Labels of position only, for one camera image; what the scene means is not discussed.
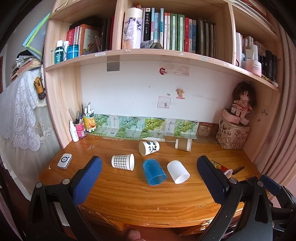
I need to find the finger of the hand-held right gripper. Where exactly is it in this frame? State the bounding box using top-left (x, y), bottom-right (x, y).
top-left (260, 175), bottom-right (296, 232)

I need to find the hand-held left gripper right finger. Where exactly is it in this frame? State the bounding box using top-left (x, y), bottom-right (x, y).
top-left (197, 156), bottom-right (274, 241)

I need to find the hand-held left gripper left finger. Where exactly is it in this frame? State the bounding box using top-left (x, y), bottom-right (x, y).
top-left (25, 156), bottom-right (102, 241)

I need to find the blue translucent plastic cup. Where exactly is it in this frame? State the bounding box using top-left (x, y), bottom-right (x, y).
top-left (143, 159), bottom-right (167, 186)

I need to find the white plastic cup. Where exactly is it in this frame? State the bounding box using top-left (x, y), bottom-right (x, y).
top-left (167, 160), bottom-right (190, 184)

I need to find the grey checkered paper cup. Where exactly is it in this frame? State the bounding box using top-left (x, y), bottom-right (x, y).
top-left (111, 153), bottom-right (135, 171)

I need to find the brown paper cup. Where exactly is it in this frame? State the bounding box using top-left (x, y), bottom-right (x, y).
top-left (175, 138), bottom-right (192, 152)

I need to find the panda print paper cup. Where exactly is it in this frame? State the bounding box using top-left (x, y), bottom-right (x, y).
top-left (138, 141), bottom-right (160, 156)

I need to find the red tube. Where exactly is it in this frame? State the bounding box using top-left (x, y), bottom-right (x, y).
top-left (210, 161), bottom-right (233, 178)

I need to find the white pocket router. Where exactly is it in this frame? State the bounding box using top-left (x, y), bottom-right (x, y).
top-left (57, 153), bottom-right (73, 169)

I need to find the letter print storage box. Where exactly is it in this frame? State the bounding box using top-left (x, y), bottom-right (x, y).
top-left (216, 111), bottom-right (251, 150)

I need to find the white spray bottle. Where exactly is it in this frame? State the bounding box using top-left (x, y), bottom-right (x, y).
top-left (69, 120), bottom-right (80, 142)

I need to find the clear glass jar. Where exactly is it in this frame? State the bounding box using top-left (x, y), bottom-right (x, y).
top-left (197, 123), bottom-right (215, 137)

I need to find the pink pen holder can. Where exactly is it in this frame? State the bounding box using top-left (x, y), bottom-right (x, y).
top-left (74, 122), bottom-right (87, 139)

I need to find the pink round box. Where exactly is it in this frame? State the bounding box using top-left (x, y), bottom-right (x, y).
top-left (223, 108), bottom-right (247, 125)

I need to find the grape print cardboard strip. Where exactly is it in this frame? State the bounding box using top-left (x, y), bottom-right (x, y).
top-left (89, 113), bottom-right (199, 140)

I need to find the pink curtain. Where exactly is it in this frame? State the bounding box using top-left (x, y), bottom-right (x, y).
top-left (264, 9), bottom-right (296, 194)

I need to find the wooden bookshelf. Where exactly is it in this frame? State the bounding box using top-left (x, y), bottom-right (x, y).
top-left (43, 0), bottom-right (286, 164)

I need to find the brown haired rag doll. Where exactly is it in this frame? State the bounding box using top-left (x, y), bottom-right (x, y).
top-left (232, 81), bottom-right (257, 120)

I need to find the white lace cloth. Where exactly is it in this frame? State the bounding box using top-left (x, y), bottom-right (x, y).
top-left (0, 70), bottom-right (56, 152)

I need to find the teal bottle white cap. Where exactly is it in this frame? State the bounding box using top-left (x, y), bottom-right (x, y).
top-left (54, 40), bottom-right (64, 65)

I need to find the blue jar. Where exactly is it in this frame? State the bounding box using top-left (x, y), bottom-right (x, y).
top-left (67, 44), bottom-right (80, 60)

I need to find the row of cosmetic bottles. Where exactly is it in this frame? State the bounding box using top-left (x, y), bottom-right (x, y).
top-left (235, 32), bottom-right (278, 82)

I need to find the stack of flat books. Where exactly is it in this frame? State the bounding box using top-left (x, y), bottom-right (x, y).
top-left (10, 49), bottom-right (41, 81)

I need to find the row of red and dark books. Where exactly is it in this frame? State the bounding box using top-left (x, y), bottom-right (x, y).
top-left (66, 16), bottom-right (115, 53)

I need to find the camouflage pouch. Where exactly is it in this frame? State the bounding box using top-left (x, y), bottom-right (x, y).
top-left (141, 39), bottom-right (164, 50)

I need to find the row of colourful paperback books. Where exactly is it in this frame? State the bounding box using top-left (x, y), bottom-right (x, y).
top-left (141, 7), bottom-right (217, 59)

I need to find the green edged folder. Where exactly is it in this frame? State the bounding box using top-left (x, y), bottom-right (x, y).
top-left (22, 12), bottom-right (51, 56)

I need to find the white ink painted tube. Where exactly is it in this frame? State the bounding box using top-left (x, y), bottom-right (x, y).
top-left (122, 7), bottom-right (143, 49)

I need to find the pink square wall sticker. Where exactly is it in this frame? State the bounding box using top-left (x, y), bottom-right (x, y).
top-left (157, 96), bottom-right (172, 109)

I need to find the yellow toy keychain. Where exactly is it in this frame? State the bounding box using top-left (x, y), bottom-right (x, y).
top-left (34, 76), bottom-right (46, 100)

